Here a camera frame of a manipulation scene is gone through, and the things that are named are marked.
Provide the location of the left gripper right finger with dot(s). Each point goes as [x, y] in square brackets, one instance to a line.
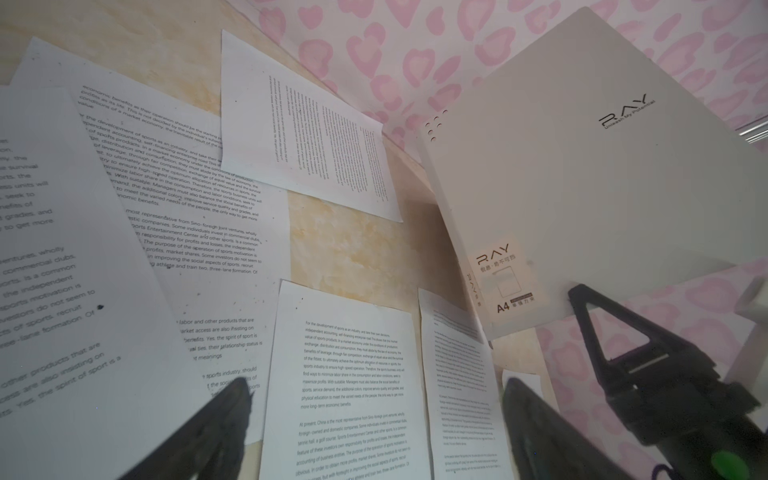
[545, 446]

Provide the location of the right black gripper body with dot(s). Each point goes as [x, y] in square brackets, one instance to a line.
[678, 404]

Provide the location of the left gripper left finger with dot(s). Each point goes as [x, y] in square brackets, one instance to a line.
[210, 445]

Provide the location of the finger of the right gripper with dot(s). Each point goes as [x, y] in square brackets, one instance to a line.
[628, 350]

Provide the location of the printed paper sheet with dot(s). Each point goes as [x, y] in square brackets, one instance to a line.
[532, 381]
[281, 129]

